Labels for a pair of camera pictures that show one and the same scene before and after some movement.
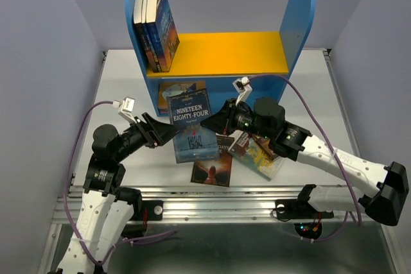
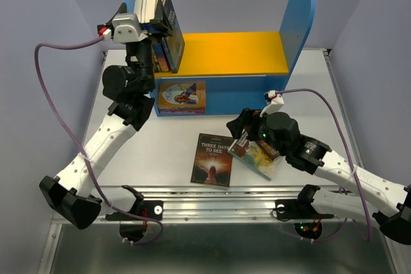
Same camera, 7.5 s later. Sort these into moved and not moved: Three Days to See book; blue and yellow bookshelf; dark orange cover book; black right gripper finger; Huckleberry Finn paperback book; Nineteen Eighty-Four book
Moved: Nineteen Eighty-Four book; black right gripper finger
Not moved: dark orange cover book; Huckleberry Finn paperback book; blue and yellow bookshelf; Three Days to See book
